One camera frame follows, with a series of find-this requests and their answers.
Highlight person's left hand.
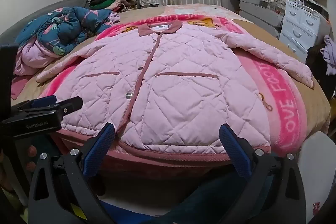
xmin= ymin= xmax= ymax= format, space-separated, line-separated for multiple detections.
xmin=26 ymin=145 xmax=39 ymax=171

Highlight dark hanging clothing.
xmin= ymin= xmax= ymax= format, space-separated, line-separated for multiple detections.
xmin=306 ymin=46 xmax=336 ymax=99

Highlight purple cloth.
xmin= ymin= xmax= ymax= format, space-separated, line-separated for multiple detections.
xmin=323 ymin=35 xmax=336 ymax=75

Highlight grey headboard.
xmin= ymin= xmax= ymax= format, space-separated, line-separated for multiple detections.
xmin=0 ymin=0 xmax=90 ymax=41

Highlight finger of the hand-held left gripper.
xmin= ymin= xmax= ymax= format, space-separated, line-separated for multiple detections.
xmin=10 ymin=95 xmax=58 ymax=112
xmin=54 ymin=97 xmax=84 ymax=116

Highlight blue floral comforter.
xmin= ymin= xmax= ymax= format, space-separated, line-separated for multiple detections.
xmin=13 ymin=6 xmax=121 ymax=76

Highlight pile of mixed clothes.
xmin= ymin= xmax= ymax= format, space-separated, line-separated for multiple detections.
xmin=89 ymin=0 xmax=140 ymax=13

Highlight white drawer cabinet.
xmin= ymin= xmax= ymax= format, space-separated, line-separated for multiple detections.
xmin=279 ymin=0 xmax=330 ymax=63

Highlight pale pink patterned blanket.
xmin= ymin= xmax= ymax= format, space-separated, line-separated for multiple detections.
xmin=163 ymin=4 xmax=253 ymax=23

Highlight grey dressing table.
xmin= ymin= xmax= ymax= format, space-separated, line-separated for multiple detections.
xmin=227 ymin=0 xmax=285 ymax=39

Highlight bed with tan sheet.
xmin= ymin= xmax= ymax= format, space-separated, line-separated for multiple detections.
xmin=10 ymin=4 xmax=332 ymax=164

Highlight person's blue trouser legs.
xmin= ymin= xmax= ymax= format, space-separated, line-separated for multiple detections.
xmin=100 ymin=177 xmax=273 ymax=224

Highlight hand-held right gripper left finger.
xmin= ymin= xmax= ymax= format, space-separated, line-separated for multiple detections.
xmin=28 ymin=122 xmax=116 ymax=224

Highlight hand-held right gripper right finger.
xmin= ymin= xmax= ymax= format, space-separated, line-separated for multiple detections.
xmin=219 ymin=123 xmax=307 ymax=224

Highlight dark pink cloth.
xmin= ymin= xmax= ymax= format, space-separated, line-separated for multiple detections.
xmin=10 ymin=74 xmax=32 ymax=100

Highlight pink printed blanket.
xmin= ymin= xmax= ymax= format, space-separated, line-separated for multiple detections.
xmin=39 ymin=13 xmax=308 ymax=161

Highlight white rounded object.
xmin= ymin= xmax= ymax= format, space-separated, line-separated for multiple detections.
xmin=297 ymin=131 xmax=336 ymax=224

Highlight pink quilted jacket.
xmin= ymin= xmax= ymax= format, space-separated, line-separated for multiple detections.
xmin=36 ymin=21 xmax=315 ymax=159

